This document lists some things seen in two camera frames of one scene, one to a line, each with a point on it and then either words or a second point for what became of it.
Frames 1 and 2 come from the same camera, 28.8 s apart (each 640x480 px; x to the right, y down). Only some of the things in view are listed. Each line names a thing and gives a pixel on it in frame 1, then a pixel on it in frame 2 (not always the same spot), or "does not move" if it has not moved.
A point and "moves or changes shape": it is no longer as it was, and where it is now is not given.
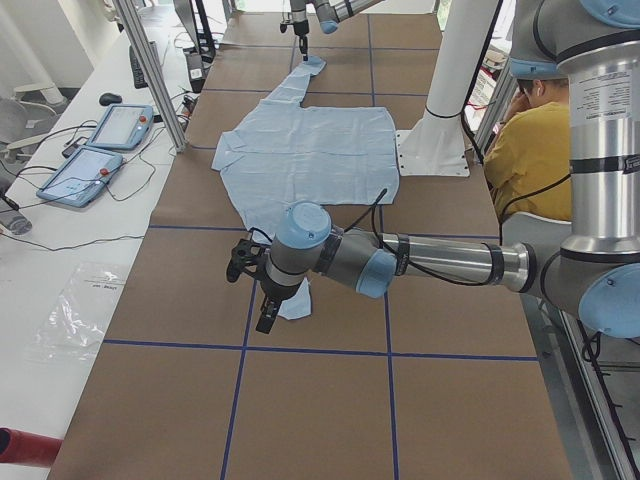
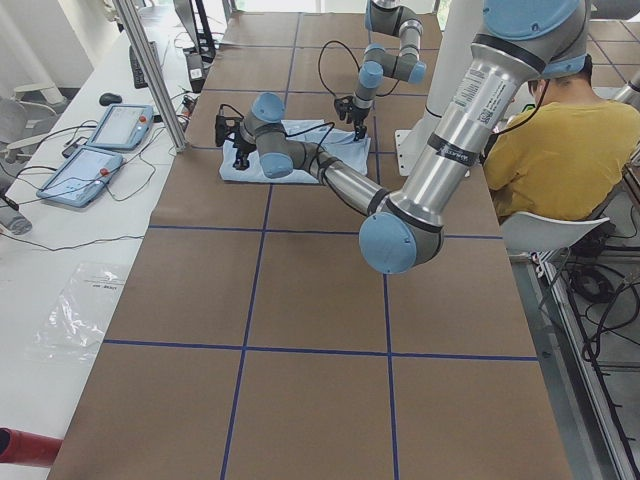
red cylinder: [28, 448] does not move
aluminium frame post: [132, 20] does not move
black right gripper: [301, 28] to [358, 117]
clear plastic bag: [76, 325] does not move
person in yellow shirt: [527, 164] does not move
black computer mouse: [107, 99] does not move
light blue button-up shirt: [281, 153] moves or changes shape
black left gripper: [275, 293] to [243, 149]
